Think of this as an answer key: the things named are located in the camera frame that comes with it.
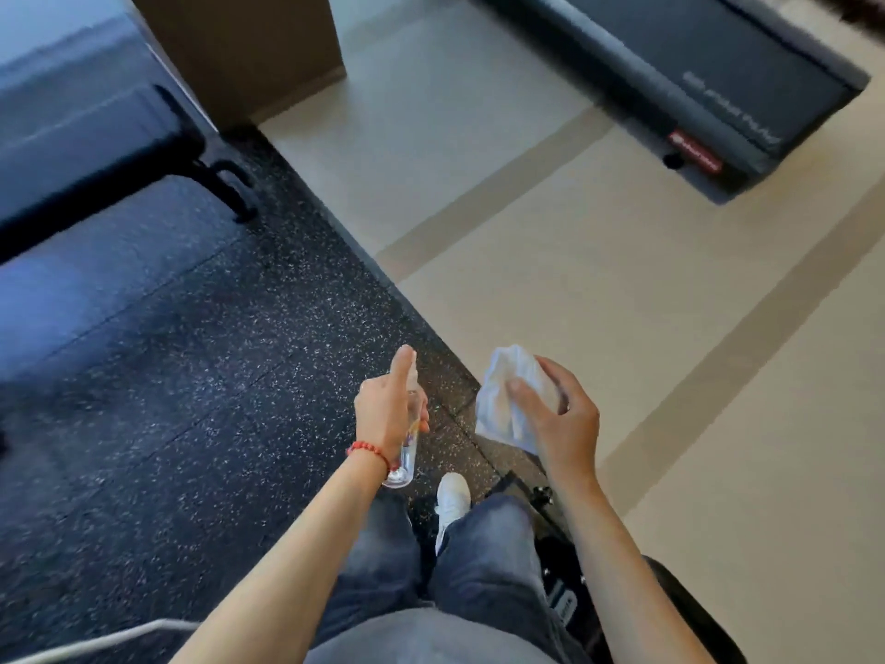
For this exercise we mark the person's left hand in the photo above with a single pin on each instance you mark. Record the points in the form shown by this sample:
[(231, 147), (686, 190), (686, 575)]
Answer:
[(379, 413)]

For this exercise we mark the person's right hand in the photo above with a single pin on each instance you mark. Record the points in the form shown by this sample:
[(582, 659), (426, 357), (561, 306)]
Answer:
[(561, 425)]

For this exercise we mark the person's right thumb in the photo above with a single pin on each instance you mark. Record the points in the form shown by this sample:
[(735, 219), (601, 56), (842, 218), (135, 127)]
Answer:
[(536, 401)]

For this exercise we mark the white cleaning cloth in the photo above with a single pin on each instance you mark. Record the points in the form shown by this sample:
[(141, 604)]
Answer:
[(510, 401)]

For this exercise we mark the clear spray bottle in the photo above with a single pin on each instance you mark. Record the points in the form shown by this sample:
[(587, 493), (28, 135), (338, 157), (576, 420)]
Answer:
[(408, 435)]

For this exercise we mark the person's right forearm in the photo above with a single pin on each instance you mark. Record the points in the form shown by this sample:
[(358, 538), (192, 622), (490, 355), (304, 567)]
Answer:
[(615, 573)]

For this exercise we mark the person's left forearm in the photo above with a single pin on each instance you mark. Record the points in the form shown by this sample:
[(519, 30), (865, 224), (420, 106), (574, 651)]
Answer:
[(294, 570)]

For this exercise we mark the white sneaker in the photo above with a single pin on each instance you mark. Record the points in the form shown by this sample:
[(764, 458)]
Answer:
[(451, 501)]

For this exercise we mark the blue denim jeans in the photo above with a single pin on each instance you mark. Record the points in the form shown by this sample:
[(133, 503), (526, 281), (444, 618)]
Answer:
[(477, 560)]

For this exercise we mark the black gym machine base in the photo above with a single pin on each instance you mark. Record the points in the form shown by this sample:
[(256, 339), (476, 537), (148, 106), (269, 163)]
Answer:
[(608, 587)]

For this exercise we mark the grey shirt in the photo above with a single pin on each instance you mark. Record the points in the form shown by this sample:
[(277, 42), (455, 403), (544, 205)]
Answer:
[(428, 639)]

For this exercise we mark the grey treadmill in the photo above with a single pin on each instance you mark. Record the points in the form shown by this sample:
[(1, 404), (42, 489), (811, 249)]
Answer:
[(691, 82)]

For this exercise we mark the brown square column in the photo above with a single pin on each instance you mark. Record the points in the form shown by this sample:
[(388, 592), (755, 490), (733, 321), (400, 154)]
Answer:
[(235, 48)]

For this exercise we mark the black padded gym bench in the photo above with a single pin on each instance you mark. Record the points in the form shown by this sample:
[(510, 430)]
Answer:
[(90, 131)]

